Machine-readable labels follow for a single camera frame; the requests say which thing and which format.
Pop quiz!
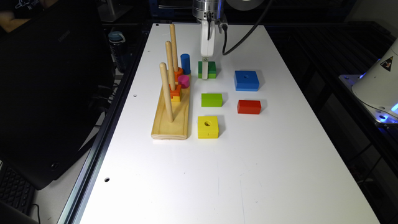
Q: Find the orange block on rear peg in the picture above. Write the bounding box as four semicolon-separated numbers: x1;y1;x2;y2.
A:
174;67;183;83

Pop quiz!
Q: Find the red rectangular block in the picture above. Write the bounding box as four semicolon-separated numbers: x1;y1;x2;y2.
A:
237;100;262;114

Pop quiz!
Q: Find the yellow block under orange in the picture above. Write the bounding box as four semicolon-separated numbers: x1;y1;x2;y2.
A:
170;96;181;102

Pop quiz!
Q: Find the yellow square block with hole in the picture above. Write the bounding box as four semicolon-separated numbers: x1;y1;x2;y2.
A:
198;116;219;139

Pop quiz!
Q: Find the middle wooden peg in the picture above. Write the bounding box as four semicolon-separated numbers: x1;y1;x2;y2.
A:
165;41;176;91

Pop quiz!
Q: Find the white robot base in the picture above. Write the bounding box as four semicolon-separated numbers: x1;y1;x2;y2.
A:
339;42;397;126

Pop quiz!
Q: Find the black keyboard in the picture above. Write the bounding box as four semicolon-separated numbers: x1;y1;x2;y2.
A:
1;164;35;215

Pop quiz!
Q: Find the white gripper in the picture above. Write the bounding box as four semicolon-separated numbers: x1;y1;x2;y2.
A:
197;18;228;80

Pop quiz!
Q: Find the blue square block with hole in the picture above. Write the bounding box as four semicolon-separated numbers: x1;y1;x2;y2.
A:
234;70;259;91

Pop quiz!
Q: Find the front wooden peg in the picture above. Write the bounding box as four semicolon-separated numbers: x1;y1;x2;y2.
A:
159;62;174;123

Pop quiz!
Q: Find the orange block on peg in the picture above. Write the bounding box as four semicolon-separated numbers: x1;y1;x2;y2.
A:
174;67;183;83
169;85;181;98

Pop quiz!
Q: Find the rear wooden peg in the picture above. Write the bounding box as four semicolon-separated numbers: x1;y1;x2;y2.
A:
169;24;178;72

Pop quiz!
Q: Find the orange block on middle peg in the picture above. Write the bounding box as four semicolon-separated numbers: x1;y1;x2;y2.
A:
169;85;181;98

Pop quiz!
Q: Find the blue cylinder block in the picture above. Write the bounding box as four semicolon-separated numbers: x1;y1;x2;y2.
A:
180;54;191;75

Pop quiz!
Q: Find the dark water bottle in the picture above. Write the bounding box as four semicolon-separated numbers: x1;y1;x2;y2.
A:
108;31;130;73

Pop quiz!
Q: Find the green square block with hole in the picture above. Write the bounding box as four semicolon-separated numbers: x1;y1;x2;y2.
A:
198;61;216;78

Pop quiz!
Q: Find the wooden peg base board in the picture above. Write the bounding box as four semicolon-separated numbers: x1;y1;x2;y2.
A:
151;87;190;140

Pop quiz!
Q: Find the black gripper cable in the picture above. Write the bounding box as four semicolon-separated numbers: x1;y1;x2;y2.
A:
221;0;274;57

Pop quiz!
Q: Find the black Samsung monitor back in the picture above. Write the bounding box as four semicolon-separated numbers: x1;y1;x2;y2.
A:
1;0;114;190

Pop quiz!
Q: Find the wooden peg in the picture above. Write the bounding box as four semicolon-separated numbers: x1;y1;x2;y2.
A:
159;62;174;123
165;41;176;91
169;24;178;72

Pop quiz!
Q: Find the light green rectangular block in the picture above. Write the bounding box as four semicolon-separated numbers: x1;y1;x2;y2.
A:
201;93;223;107

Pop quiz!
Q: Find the pink cylinder block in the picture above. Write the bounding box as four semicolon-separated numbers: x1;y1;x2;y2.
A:
177;75;190;89

